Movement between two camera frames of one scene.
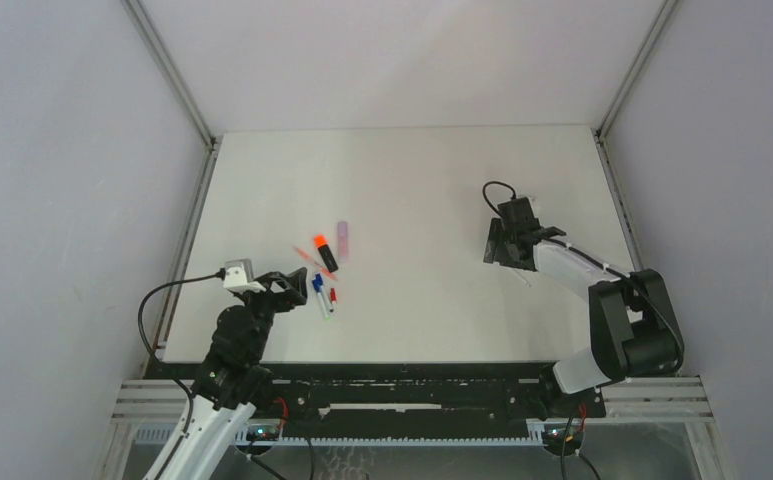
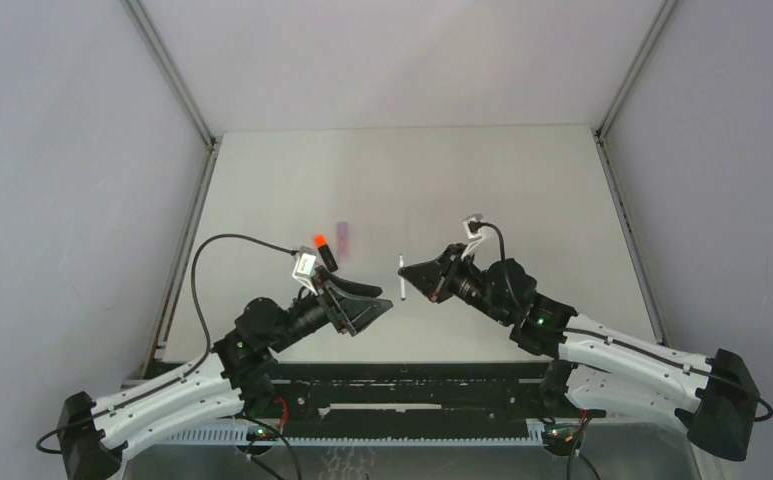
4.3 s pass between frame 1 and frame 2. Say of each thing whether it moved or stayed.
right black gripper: moved
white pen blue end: moved
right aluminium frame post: stayed
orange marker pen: stayed
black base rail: stayed
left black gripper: moved
